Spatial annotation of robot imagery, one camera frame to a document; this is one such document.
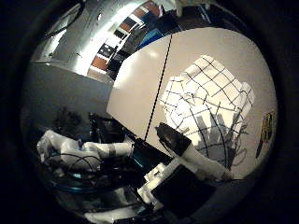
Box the yellow label spray bottle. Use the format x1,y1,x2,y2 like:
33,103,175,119
255,110,278,160

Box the blue chair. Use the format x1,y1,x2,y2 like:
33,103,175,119
135,28,164,51

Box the shelving with orange panels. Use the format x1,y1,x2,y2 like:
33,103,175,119
87,0,164,82

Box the white wire dish rack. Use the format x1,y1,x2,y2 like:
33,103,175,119
159,54,256,171

